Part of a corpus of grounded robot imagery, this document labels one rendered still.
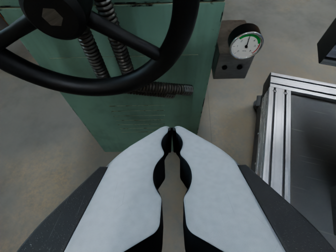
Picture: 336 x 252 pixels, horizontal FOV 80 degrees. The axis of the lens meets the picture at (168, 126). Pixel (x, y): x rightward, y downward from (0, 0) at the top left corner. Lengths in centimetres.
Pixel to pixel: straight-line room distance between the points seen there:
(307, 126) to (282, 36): 89
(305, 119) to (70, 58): 88
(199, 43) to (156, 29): 10
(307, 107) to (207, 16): 70
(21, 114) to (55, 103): 18
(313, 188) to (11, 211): 120
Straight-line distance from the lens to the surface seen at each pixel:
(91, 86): 33
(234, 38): 43
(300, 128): 96
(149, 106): 66
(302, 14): 202
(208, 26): 48
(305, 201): 85
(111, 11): 32
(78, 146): 112
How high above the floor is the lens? 92
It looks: 60 degrees down
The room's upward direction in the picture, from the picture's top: 3 degrees counter-clockwise
